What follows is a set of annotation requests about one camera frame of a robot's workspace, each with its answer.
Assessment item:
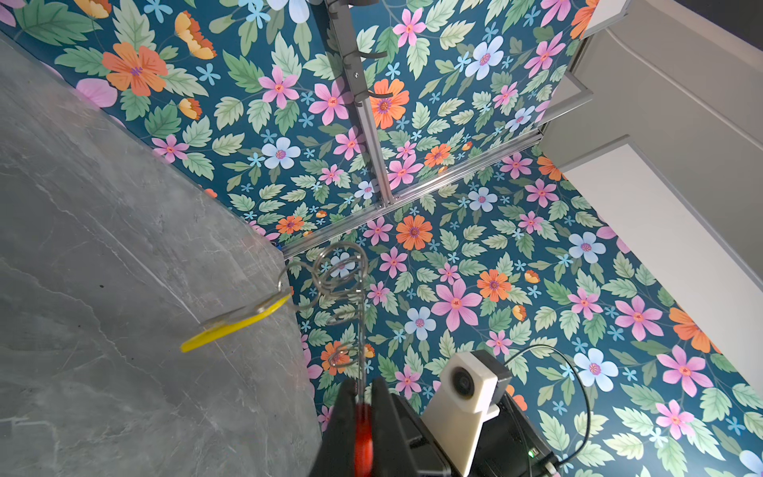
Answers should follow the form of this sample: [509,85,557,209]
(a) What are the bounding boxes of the red key tag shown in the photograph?
[354,403,374,477]

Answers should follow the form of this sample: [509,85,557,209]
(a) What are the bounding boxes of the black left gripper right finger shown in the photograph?
[369,379,453,476]

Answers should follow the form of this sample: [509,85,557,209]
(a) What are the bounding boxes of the black right camera cable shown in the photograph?
[503,344,592,469]

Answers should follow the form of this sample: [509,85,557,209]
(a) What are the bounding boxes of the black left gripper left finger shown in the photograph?
[308,379,357,477]

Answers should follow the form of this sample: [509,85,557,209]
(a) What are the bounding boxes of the silver metal keyring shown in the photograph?
[277,242,370,405]

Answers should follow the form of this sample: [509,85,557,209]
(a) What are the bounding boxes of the yellow key tag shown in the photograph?
[180,288,293,353]

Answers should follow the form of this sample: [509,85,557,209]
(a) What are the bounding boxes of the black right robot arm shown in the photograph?
[469,393,560,477]

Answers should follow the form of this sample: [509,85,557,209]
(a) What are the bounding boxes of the black wall hook rail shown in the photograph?
[324,0,393,105]

